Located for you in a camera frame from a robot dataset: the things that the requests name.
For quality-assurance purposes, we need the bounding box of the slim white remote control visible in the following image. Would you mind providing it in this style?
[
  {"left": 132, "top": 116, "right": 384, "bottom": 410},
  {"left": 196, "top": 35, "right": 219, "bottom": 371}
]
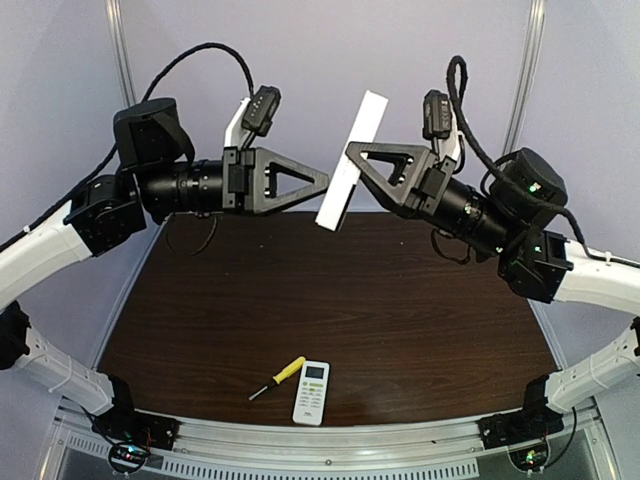
[{"left": 314, "top": 89, "right": 390, "bottom": 233}]

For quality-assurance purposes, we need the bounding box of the yellow handled screwdriver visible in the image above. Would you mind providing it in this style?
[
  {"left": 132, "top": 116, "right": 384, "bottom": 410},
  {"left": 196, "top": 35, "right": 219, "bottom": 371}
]
[{"left": 248, "top": 356, "right": 306, "bottom": 401}]

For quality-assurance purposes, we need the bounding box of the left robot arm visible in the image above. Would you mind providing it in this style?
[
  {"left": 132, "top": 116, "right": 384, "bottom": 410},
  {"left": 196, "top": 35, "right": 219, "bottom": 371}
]
[{"left": 1, "top": 88, "right": 329, "bottom": 419}]

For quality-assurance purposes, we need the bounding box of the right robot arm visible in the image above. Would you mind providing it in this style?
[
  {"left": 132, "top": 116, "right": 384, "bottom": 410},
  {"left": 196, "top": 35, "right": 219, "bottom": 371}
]
[{"left": 346, "top": 142, "right": 639, "bottom": 438}]

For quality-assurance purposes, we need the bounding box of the white air conditioner remote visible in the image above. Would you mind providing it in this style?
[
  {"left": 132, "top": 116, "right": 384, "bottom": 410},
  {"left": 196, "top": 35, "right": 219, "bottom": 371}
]
[{"left": 292, "top": 360, "right": 331, "bottom": 426}]

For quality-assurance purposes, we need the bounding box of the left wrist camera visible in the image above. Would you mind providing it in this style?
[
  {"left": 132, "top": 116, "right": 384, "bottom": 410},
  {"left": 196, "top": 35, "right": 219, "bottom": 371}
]
[{"left": 223, "top": 85, "right": 282, "bottom": 149}]

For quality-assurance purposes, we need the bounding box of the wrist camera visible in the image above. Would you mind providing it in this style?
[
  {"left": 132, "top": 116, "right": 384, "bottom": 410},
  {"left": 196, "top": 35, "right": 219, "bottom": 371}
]
[
  {"left": 223, "top": 85, "right": 282, "bottom": 149},
  {"left": 422, "top": 89, "right": 462, "bottom": 162}
]

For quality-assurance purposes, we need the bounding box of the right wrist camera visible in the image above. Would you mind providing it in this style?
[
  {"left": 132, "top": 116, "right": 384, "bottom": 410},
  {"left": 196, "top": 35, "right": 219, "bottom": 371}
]
[{"left": 422, "top": 89, "right": 462, "bottom": 162}]

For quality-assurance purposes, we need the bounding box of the right black braided cable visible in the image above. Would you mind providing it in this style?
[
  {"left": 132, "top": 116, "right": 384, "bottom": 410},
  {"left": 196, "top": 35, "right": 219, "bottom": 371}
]
[{"left": 444, "top": 54, "right": 616, "bottom": 261}]

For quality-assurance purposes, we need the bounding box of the right aluminium frame post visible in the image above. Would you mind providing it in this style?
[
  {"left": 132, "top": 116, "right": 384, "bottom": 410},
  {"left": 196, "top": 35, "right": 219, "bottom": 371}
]
[{"left": 502, "top": 0, "right": 547, "bottom": 154}]

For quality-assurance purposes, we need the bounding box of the aluminium frame post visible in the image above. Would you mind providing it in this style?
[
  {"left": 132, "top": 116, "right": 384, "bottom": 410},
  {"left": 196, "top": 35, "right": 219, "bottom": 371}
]
[
  {"left": 502, "top": 0, "right": 547, "bottom": 154},
  {"left": 105, "top": 0, "right": 137, "bottom": 107}
]

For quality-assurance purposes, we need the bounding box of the left aluminium frame post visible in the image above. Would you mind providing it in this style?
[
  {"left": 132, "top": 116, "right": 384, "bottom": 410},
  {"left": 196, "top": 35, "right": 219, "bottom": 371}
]
[{"left": 105, "top": 0, "right": 137, "bottom": 107}]

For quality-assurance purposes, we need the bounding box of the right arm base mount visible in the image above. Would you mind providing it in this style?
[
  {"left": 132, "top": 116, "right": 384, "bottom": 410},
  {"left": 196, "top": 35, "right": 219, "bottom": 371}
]
[{"left": 477, "top": 408, "right": 564, "bottom": 475}]

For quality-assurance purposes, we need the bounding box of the curved aluminium front rail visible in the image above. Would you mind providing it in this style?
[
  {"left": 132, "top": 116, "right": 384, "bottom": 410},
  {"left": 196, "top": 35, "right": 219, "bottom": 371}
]
[{"left": 35, "top": 407, "right": 622, "bottom": 479}]

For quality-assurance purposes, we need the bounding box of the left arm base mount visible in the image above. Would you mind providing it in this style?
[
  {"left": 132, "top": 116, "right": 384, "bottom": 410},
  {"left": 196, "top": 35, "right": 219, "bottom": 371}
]
[{"left": 85, "top": 410, "right": 181, "bottom": 477}]

